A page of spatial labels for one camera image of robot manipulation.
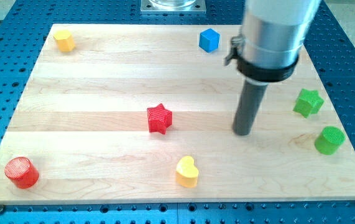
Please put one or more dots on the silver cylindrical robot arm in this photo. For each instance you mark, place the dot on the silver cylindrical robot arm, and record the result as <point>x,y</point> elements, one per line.
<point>268,45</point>

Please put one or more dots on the red star block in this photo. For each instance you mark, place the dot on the red star block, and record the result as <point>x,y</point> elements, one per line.
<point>159,119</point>

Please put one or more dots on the yellow heart block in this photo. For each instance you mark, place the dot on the yellow heart block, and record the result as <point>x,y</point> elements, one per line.
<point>186,172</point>

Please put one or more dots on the green star block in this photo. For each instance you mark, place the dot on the green star block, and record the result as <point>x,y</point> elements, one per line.
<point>308,102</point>

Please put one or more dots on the light wooden board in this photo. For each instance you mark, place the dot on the light wooden board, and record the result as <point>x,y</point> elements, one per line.
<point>82,122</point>

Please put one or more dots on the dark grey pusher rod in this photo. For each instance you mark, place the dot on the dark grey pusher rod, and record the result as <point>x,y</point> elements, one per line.
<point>248,106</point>

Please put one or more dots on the blue cube block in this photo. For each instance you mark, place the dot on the blue cube block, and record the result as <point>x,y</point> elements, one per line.
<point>209,40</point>

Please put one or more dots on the silver robot mounting plate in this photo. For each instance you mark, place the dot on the silver robot mounting plate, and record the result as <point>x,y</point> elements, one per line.
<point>173,6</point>

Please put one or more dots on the yellow hexagon block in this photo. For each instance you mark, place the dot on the yellow hexagon block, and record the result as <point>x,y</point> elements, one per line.
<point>64,40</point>

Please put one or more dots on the green cylinder block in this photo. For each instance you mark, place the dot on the green cylinder block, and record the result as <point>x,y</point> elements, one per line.
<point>329,140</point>

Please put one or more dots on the red cylinder block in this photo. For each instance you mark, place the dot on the red cylinder block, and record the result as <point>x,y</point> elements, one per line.
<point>21,172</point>

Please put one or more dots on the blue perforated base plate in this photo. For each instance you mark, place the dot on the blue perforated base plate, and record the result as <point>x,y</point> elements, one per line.
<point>23,30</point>

